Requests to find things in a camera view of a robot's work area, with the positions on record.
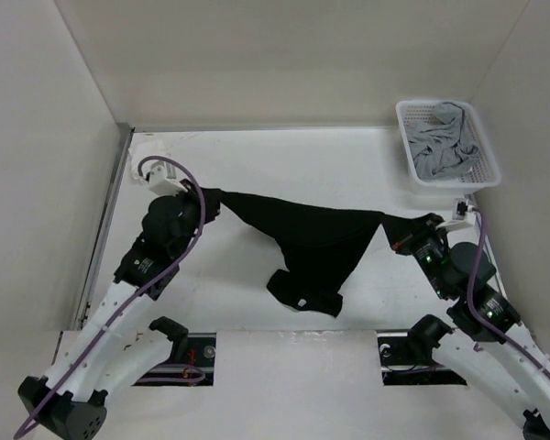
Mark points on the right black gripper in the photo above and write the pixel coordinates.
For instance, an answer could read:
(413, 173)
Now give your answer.
(425, 225)

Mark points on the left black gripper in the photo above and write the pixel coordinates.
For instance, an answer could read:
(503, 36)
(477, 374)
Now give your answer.
(214, 200)

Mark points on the black tank top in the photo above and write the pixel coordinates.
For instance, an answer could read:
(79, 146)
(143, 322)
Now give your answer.
(320, 246)

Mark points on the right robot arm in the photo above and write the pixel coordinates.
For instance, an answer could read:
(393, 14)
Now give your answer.
(486, 342)

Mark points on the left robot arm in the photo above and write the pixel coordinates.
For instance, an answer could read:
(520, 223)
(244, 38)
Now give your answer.
(72, 397)

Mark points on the folded white tank top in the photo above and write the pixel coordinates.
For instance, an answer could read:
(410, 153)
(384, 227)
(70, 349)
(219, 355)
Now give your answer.
(137, 153)

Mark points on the grey tank top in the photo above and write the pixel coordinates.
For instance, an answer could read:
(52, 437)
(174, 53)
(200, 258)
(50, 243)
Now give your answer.
(446, 150)

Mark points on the white plastic basket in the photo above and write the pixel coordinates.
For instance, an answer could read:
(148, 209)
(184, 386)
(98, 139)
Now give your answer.
(484, 174)

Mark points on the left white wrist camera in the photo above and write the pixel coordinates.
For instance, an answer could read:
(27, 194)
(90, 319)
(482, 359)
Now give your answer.
(162, 177)

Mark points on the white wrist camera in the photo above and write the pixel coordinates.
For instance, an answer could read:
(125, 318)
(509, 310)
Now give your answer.
(463, 216)
(162, 177)

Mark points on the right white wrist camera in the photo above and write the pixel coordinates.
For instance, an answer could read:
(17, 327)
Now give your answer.
(463, 216)

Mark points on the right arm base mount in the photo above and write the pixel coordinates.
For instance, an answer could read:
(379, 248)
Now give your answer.
(403, 365)

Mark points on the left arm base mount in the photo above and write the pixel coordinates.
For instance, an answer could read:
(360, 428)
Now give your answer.
(191, 366)

